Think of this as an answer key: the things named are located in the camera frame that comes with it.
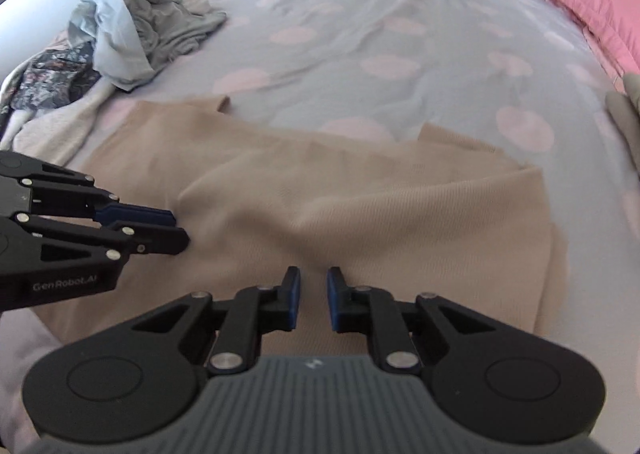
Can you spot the light blue garment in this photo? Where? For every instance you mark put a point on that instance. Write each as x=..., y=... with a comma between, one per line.
x=117, y=43

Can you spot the tan knit sweater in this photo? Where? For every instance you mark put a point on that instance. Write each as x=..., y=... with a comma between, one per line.
x=350, y=199

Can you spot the dark floral garment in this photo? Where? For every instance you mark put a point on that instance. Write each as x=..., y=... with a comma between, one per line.
x=55, y=78

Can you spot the polka dot bed sheet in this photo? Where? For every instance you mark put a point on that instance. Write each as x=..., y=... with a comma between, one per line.
x=400, y=33

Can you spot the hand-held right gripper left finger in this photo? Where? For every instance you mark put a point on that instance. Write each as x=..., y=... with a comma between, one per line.
x=294, y=299

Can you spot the cream hoodie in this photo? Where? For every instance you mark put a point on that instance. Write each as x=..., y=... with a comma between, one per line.
x=70, y=123

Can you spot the grey fleece garment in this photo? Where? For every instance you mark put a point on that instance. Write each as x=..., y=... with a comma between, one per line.
x=625, y=113

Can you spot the grey thin garment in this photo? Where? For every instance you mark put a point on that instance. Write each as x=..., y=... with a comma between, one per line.
x=170, y=23

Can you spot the pale pink garment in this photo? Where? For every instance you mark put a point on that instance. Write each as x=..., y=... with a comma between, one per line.
x=192, y=1

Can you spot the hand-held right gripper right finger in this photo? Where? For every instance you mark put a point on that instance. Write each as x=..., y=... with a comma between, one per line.
x=336, y=304

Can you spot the pink pillow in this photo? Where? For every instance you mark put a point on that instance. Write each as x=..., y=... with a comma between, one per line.
x=600, y=8

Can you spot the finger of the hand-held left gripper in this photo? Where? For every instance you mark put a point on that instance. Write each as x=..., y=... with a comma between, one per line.
x=135, y=216
x=165, y=241

